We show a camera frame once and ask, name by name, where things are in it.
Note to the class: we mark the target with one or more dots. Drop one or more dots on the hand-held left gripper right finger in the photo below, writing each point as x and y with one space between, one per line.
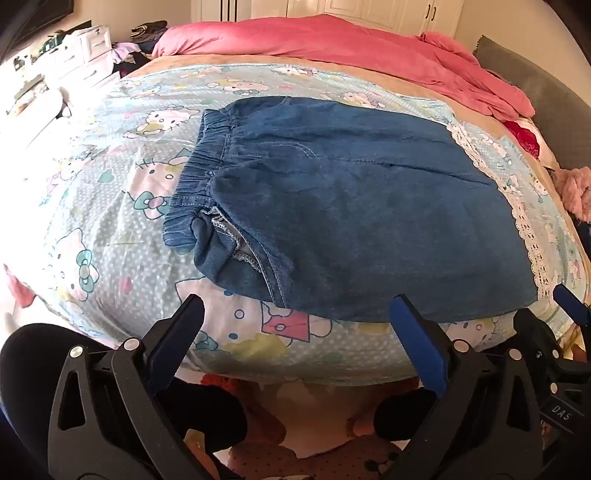
418 337

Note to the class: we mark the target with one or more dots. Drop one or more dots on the white drawer cabinet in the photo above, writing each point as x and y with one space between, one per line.
69 60

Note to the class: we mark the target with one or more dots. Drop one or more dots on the cartoon cat printed bedsheet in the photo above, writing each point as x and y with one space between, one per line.
115 207

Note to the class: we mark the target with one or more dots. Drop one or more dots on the pink fluffy cloth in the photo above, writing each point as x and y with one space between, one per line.
575 191

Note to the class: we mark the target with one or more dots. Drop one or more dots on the heap of dark clothes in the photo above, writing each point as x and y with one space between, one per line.
138 50

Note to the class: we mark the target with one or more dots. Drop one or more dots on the pink duvet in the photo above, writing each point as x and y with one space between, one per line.
323 41

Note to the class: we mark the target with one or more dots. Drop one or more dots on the grey padded headboard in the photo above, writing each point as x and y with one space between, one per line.
554 101

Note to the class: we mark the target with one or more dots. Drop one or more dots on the person's right leg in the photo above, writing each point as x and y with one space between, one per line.
397 415

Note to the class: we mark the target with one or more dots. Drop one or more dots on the white wardrobe doors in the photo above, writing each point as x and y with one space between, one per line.
369 9

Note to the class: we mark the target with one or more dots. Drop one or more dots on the red cloth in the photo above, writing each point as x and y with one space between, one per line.
524 136

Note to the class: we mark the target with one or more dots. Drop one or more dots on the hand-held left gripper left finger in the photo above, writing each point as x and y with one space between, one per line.
178 332

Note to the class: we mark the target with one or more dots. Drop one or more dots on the brown dotted slipper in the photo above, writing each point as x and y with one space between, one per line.
323 461

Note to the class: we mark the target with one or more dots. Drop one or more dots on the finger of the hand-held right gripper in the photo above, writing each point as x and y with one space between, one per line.
572 302
535 330

